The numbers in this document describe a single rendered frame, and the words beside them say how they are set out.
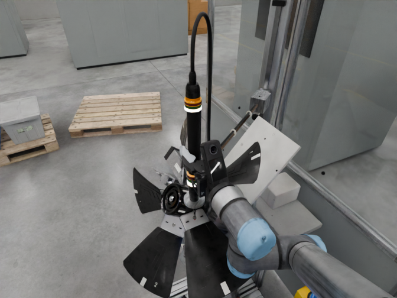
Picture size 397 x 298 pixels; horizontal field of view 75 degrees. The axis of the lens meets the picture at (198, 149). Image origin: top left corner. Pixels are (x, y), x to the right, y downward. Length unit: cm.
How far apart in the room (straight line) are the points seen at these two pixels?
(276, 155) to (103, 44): 543
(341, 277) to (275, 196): 93
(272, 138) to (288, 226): 50
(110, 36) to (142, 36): 67
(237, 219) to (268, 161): 55
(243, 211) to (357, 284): 23
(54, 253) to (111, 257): 47
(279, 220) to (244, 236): 88
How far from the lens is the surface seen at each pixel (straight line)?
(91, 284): 228
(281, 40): 125
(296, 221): 143
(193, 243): 89
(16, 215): 300
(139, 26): 623
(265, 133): 112
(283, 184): 144
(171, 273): 107
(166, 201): 97
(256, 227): 54
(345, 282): 47
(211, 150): 60
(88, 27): 609
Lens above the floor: 193
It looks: 37 degrees down
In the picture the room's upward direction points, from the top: straight up
